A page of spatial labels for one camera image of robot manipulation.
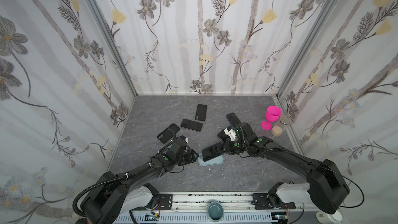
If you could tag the blue-edged phone front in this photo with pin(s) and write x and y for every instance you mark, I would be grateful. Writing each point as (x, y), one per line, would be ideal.
(212, 152)

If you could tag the black case upper centre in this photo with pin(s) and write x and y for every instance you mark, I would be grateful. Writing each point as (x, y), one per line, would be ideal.
(201, 112)

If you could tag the purple-edged phone right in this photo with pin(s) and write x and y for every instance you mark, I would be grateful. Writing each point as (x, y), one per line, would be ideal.
(223, 136)

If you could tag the black phone case left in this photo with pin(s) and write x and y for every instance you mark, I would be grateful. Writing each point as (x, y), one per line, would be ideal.
(167, 134)

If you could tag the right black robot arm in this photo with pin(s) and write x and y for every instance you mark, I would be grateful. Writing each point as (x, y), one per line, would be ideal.
(325, 186)

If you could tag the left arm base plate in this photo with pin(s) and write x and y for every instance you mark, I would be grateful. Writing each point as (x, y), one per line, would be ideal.
(161, 202)

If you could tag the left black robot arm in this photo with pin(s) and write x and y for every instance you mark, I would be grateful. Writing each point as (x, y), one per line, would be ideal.
(102, 202)

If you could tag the light blue case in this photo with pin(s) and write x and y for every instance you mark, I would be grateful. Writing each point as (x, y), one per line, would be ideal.
(211, 162)

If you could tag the blue-edged phone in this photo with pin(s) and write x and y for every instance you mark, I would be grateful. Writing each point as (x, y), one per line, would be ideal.
(212, 152)
(233, 120)

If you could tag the teal round cup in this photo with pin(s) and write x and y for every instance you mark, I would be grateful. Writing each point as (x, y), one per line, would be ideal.
(215, 211)

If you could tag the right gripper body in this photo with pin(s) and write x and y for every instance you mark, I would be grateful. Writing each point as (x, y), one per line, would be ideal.
(224, 148)

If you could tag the blue-edged phone upper right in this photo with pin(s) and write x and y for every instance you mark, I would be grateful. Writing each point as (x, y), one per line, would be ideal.
(233, 120)

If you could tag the aluminium front rail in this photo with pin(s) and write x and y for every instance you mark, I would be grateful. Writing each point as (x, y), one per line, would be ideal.
(232, 202)

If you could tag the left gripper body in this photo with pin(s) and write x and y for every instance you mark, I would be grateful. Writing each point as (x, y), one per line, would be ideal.
(185, 158)

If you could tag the clear jar with cork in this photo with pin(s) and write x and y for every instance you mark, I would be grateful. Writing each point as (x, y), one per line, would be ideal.
(280, 125)

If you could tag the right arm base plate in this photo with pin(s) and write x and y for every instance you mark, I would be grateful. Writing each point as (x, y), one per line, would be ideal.
(270, 201)

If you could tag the white bottle bottom right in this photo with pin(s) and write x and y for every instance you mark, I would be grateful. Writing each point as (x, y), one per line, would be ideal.
(325, 218)

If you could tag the pink plastic goblet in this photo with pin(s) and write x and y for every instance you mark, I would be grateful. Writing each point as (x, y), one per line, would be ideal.
(272, 114)

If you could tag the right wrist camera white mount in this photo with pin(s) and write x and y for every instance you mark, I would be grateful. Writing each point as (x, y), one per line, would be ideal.
(231, 133)

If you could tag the white slotted cable duct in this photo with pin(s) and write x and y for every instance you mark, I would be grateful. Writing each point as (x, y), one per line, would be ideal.
(202, 218)

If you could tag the purple-edged phone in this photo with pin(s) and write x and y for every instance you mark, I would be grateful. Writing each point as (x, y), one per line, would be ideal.
(223, 136)
(191, 125)

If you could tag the purple-edged phone centre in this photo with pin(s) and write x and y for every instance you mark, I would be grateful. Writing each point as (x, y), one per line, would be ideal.
(191, 125)

